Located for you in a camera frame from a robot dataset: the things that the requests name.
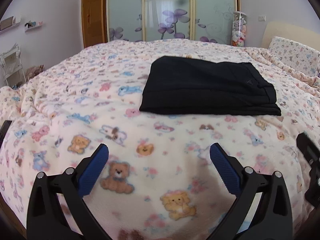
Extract black pants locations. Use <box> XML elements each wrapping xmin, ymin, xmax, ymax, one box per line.
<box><xmin>139</xmin><ymin>56</ymin><xmax>281</xmax><ymax>116</ymax></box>

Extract cartoon print pillow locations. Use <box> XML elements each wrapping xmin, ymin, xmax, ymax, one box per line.
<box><xmin>268</xmin><ymin>36</ymin><xmax>319</xmax><ymax>77</ymax></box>

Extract beige bed headboard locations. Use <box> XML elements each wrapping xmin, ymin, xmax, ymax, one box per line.
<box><xmin>261</xmin><ymin>21</ymin><xmax>320</xmax><ymax>51</ymax></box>

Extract cartoon print fleece blanket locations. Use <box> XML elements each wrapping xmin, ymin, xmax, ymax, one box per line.
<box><xmin>1</xmin><ymin>40</ymin><xmax>319</xmax><ymax>239</ymax></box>

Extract clear tube of plush toys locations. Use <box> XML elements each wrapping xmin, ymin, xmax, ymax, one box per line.
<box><xmin>231</xmin><ymin>11</ymin><xmax>247</xmax><ymax>47</ymax></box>

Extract white storage rack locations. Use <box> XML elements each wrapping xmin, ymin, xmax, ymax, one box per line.
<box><xmin>1</xmin><ymin>43</ymin><xmax>27</xmax><ymax>87</ymax></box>

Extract frosted glass floral wardrobe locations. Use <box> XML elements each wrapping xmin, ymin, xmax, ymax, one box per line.
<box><xmin>102</xmin><ymin>0</ymin><xmax>240</xmax><ymax>45</ymax></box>

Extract wooden door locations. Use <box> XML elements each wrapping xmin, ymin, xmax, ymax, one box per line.
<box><xmin>81</xmin><ymin>0</ymin><xmax>103</xmax><ymax>48</ymax></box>

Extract white wall socket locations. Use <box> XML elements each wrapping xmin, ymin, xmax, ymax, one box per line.
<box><xmin>258</xmin><ymin>16</ymin><xmax>266</xmax><ymax>22</ymax></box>

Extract white wall shelf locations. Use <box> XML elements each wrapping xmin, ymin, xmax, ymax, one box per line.
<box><xmin>1</xmin><ymin>16</ymin><xmax>21</xmax><ymax>33</ymax></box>
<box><xmin>24</xmin><ymin>21</ymin><xmax>43</xmax><ymax>32</ymax></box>

